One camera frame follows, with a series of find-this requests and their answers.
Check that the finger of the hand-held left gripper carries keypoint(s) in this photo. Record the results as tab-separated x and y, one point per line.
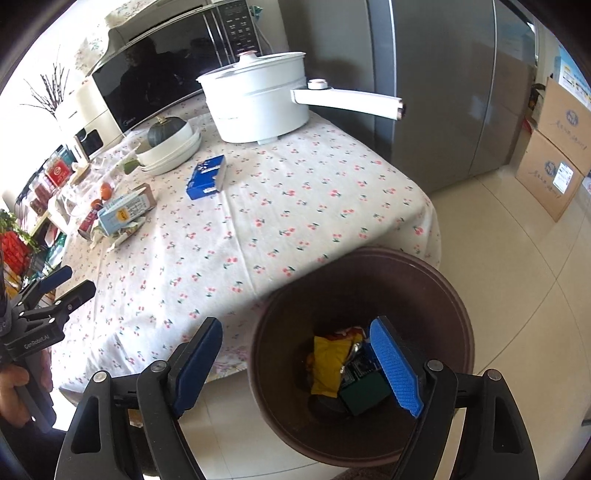
76	295
57	275

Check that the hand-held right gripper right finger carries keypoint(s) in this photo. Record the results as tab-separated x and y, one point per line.
395	364

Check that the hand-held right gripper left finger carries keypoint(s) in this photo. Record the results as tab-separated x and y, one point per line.
196	364

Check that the small blue packet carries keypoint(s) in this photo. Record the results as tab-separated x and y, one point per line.
368	357

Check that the yellow green sponge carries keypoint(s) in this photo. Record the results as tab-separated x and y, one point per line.
364	392

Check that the red orange snack wrapper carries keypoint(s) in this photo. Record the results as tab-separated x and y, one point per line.
348	333

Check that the yellow bag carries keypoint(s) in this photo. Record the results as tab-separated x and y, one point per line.
330	364

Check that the orange peel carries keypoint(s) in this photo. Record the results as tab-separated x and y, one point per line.
311	361

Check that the brown plastic bin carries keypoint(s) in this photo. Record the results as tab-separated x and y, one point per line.
286	323

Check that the person's left hand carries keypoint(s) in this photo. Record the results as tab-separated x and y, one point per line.
9	397

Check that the rack of red packets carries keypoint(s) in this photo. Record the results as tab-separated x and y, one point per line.
16	249

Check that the red can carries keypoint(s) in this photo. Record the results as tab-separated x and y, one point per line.
87	226

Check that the light blue carton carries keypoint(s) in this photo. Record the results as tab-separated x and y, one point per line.
122	210

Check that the glass jar with wooden lid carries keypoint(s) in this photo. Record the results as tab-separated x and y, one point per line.
81	177

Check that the red label jar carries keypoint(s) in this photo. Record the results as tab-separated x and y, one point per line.
60	170

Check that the cream air fryer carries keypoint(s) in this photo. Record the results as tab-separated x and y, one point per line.
87	120

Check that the white dish stack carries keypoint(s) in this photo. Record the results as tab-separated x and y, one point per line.
171	152

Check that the blue tissue pack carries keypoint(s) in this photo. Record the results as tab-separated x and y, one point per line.
205	177

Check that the floral tablecloth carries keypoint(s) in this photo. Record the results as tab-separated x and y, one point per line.
277	207

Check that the green pumpkin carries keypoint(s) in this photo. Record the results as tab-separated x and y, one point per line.
164	133

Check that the dry twig bunch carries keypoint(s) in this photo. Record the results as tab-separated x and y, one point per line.
48	94

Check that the black microwave oven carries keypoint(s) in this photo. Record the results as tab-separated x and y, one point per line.
152	74

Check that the cardboard box with white label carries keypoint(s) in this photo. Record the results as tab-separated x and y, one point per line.
540	180

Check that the white electric pot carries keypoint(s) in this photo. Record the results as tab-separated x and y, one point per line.
254	106

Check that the grey refrigerator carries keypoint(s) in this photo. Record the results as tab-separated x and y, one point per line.
415	83

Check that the blue and white box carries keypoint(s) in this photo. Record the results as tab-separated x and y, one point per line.
577	74

